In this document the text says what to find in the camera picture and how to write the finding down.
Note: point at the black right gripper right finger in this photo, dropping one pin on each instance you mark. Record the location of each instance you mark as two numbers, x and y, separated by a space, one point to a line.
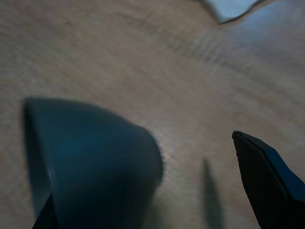
267 181

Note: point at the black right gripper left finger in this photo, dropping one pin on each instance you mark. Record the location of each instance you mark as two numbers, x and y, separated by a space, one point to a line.
46 214

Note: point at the dark blue bowl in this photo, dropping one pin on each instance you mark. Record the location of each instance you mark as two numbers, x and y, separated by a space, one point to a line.
100 162

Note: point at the white bowl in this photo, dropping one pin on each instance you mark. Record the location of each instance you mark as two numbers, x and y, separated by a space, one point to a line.
228 8

